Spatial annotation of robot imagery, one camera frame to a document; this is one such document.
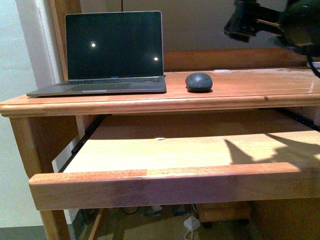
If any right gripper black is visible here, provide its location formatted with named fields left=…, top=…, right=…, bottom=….
left=223, top=0, right=320, bottom=53

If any dark grey computer mouse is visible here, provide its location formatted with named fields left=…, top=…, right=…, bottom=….
left=185, top=72, right=213, bottom=93

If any wooden desk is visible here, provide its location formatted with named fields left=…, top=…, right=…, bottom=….
left=0, top=49, right=320, bottom=240

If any grey laptop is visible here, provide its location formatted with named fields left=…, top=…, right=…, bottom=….
left=28, top=11, right=167, bottom=97

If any wooden pull-out keyboard tray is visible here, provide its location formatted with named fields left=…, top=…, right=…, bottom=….
left=29, top=110, right=320, bottom=210

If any wooden rolling stand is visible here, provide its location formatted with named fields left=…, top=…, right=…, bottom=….
left=195, top=201, right=252, bottom=228

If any white power adapter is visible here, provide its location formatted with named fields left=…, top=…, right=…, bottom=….
left=183, top=216, right=201, bottom=240

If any white power strip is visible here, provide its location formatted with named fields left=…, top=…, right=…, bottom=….
left=147, top=205, right=163, bottom=216

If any black floor cable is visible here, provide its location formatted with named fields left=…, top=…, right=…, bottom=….
left=121, top=207, right=140, bottom=216

